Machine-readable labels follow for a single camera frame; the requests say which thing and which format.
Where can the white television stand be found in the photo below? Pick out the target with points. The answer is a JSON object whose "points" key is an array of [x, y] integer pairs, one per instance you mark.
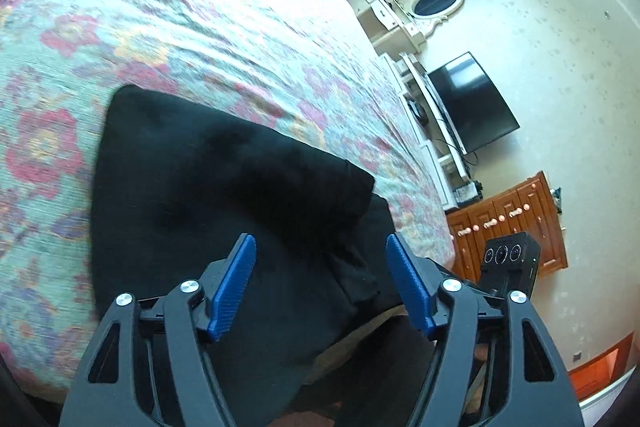
{"points": [[430, 127]]}

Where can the black television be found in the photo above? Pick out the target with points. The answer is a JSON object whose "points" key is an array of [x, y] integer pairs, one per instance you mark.
{"points": [[472, 102]]}

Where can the floral bedspread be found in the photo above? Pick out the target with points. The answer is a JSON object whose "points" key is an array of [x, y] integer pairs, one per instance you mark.
{"points": [[175, 7]]}

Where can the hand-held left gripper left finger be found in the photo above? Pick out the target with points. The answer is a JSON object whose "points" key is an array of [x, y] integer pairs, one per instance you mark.
{"points": [[232, 287]]}

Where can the white oval vanity mirror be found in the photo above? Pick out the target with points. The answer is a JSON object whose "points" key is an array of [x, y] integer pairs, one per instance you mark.
{"points": [[437, 2]]}

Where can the cream dressing table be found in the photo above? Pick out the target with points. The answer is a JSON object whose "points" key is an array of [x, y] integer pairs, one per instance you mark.
{"points": [[382, 19]]}

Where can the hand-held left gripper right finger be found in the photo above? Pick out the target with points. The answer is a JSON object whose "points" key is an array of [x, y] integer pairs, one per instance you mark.
{"points": [[407, 287]]}

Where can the brown wooden cabinet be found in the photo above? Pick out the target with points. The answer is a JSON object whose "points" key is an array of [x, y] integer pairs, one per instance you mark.
{"points": [[510, 217]]}

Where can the orange wooden furniture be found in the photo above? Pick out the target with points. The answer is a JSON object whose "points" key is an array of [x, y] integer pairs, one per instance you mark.
{"points": [[597, 369]]}

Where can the black pants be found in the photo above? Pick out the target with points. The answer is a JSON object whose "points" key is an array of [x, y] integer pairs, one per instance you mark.
{"points": [[200, 182]]}

